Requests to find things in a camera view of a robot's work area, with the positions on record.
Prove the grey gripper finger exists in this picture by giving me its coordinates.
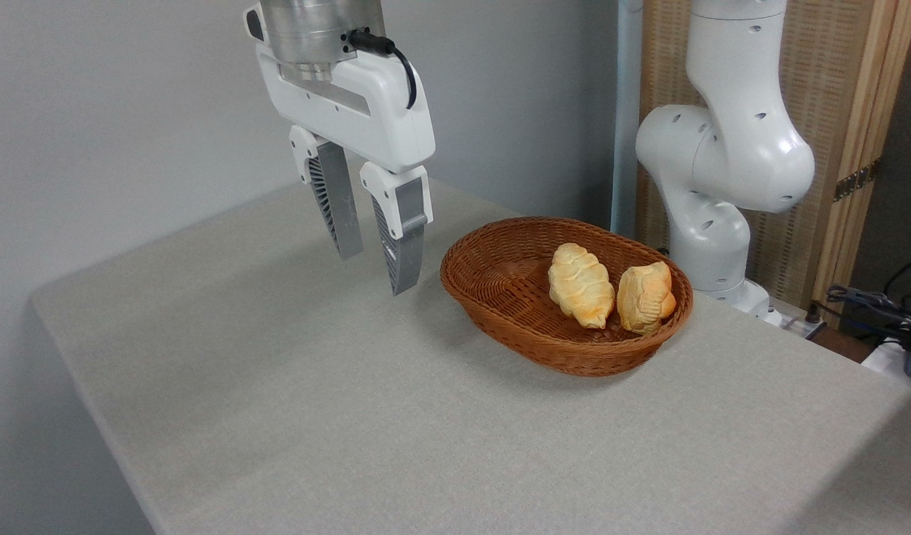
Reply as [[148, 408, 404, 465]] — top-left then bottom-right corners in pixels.
[[289, 124, 365, 261], [360, 161, 432, 296]]

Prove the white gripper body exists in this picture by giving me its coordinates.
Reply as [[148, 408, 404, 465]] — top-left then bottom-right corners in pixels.
[[255, 43, 436, 174]]

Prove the short braided bread roll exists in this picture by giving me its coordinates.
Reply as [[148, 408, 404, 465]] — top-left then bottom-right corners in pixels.
[[617, 261, 678, 336]]

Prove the long braided bread roll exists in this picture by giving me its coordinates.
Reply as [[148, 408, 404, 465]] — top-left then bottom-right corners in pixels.
[[548, 242, 617, 330]]

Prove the brown wicker basket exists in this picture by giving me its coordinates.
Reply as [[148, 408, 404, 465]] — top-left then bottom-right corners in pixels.
[[439, 216, 694, 377]]

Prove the grey tablecloth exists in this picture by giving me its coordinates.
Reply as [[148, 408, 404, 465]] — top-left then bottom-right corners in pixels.
[[28, 177, 911, 535]]

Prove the white vertical pole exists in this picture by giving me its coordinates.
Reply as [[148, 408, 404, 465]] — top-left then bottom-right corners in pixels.
[[610, 0, 644, 239]]

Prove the wooden folding screen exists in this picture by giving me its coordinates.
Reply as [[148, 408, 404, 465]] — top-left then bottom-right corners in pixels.
[[638, 0, 911, 309]]

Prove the metal screen hinge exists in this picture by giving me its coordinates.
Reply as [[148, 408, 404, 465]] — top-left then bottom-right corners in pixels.
[[833, 159, 882, 203]]

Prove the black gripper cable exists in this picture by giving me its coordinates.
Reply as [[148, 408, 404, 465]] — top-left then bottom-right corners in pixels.
[[349, 28, 418, 111]]

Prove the thin black cable loop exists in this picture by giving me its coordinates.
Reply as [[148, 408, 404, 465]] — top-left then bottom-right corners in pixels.
[[882, 257, 911, 299]]

